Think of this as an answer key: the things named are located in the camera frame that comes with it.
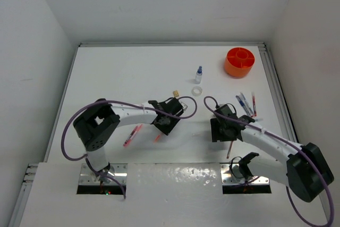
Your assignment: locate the red pink barrel pen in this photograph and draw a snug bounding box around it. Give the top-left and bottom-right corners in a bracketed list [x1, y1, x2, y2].
[123, 125, 140, 147]

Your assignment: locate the red gel pen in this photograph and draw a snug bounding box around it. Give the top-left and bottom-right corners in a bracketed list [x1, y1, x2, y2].
[226, 141, 234, 159]

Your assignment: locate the red clear cap pen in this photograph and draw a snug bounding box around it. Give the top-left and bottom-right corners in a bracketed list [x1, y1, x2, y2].
[251, 92, 257, 116]

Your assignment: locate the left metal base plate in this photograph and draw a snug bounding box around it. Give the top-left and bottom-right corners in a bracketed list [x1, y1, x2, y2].
[78, 163, 128, 186]

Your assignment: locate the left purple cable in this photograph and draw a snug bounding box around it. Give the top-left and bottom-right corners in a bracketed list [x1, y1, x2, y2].
[61, 97, 198, 200]

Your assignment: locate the purple cable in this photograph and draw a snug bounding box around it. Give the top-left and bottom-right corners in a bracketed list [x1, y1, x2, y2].
[203, 95, 334, 227]
[61, 97, 198, 200]

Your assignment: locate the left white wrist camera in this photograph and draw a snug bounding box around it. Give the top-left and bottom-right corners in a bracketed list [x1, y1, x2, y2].
[180, 101, 188, 112]

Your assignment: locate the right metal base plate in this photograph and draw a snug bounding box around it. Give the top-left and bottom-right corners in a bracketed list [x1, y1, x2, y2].
[220, 163, 270, 187]

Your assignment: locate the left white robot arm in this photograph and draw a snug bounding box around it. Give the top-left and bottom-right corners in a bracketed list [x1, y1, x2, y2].
[73, 98, 186, 172]

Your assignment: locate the clear tape roll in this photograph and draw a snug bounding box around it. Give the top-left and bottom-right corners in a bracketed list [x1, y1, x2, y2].
[191, 86, 203, 97]

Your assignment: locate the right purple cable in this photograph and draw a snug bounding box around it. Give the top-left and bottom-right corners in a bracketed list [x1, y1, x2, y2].
[203, 95, 334, 227]

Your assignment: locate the blue clear pen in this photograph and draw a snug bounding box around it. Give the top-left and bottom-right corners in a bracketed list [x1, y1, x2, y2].
[235, 95, 252, 117]

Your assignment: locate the blue cap spray bottle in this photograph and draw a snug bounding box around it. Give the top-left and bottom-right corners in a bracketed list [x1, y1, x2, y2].
[195, 66, 202, 84]

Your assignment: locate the metal base plate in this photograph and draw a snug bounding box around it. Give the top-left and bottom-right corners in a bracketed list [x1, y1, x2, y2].
[220, 163, 270, 187]
[78, 163, 128, 186]

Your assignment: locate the orange round pen holder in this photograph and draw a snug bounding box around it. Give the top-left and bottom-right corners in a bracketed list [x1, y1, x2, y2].
[224, 47, 255, 78]

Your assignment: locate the thin pink pen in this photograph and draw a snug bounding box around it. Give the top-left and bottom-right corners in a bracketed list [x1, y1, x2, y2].
[130, 124, 143, 139]

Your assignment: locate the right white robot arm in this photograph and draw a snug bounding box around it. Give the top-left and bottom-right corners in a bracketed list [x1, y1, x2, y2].
[211, 104, 334, 203]

